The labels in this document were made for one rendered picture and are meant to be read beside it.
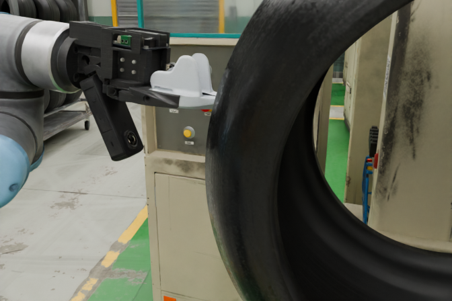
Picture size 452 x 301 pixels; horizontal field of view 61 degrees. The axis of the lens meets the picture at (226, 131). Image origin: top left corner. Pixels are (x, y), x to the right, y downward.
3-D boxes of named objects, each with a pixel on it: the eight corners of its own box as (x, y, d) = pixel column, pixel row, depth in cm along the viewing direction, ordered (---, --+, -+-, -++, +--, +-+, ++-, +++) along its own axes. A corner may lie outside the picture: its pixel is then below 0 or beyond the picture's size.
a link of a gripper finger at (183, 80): (224, 63, 40) (146, 50, 43) (217, 117, 42) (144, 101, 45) (233, 60, 43) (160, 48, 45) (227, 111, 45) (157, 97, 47)
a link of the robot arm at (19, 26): (7, 76, 60) (7, 11, 58) (71, 91, 57) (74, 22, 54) (-53, 80, 52) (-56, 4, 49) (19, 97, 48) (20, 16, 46)
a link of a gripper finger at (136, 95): (173, 97, 42) (105, 83, 44) (172, 111, 42) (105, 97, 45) (191, 91, 46) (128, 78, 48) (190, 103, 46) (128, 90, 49)
